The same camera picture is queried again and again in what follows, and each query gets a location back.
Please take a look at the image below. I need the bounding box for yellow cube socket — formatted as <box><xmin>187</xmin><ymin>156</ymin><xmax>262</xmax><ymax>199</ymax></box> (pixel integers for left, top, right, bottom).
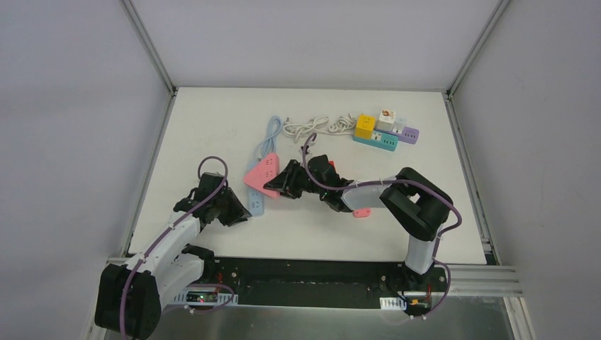
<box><xmin>354</xmin><ymin>114</ymin><xmax>376</xmax><ymax>140</ymax></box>

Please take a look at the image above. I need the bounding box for pink power strip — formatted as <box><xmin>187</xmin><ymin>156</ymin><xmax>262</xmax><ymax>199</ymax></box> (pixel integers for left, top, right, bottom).
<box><xmin>243</xmin><ymin>152</ymin><xmax>280</xmax><ymax>199</ymax></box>

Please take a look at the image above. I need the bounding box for white cube socket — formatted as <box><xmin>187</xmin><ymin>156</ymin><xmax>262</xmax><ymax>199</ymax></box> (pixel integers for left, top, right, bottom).
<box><xmin>375</xmin><ymin>109</ymin><xmax>396</xmax><ymax>132</ymax></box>

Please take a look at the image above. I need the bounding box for teal power strip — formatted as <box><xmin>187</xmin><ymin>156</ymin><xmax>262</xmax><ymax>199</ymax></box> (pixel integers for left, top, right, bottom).
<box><xmin>352</xmin><ymin>131</ymin><xmax>399</xmax><ymax>152</ymax></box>

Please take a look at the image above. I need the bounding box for aluminium frame rail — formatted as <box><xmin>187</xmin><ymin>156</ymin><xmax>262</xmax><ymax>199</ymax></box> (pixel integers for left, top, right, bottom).
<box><xmin>120</xmin><ymin>0</ymin><xmax>176</xmax><ymax>96</ymax></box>

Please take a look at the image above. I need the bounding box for white coiled cable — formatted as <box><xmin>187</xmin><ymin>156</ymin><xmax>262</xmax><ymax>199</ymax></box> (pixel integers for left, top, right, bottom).
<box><xmin>327</xmin><ymin>113</ymin><xmax>359</xmax><ymax>135</ymax></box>
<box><xmin>282</xmin><ymin>115</ymin><xmax>330</xmax><ymax>144</ymax></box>

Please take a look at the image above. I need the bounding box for pink plug adapter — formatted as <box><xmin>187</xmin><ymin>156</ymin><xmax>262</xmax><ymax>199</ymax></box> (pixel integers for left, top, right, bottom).
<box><xmin>352</xmin><ymin>208</ymin><xmax>371</xmax><ymax>219</ymax></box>

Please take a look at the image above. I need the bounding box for light blue cable with plug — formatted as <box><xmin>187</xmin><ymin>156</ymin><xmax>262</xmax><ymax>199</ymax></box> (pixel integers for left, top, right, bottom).
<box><xmin>253</xmin><ymin>115</ymin><xmax>283</xmax><ymax>163</ymax></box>

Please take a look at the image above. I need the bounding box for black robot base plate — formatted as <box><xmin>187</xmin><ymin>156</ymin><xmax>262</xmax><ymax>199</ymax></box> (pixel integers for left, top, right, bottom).
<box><xmin>176</xmin><ymin>257</ymin><xmax>448</xmax><ymax>310</ymax></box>

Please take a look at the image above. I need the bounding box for purple power strip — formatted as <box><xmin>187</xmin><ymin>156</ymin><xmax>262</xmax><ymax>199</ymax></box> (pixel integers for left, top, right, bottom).
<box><xmin>391</xmin><ymin>118</ymin><xmax>420</xmax><ymax>145</ymax></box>

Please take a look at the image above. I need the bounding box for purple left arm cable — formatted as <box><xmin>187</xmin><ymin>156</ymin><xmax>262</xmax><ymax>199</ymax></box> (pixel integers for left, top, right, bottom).
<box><xmin>119</xmin><ymin>155</ymin><xmax>236</xmax><ymax>340</ymax></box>

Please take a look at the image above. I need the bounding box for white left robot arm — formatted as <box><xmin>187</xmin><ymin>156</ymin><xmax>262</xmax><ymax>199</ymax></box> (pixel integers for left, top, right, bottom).
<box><xmin>94</xmin><ymin>172</ymin><xmax>251</xmax><ymax>339</ymax></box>

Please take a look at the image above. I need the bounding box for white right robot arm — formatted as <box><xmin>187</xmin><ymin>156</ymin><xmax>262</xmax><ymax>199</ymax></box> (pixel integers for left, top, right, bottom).
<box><xmin>264</xmin><ymin>155</ymin><xmax>455</xmax><ymax>290</ymax></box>

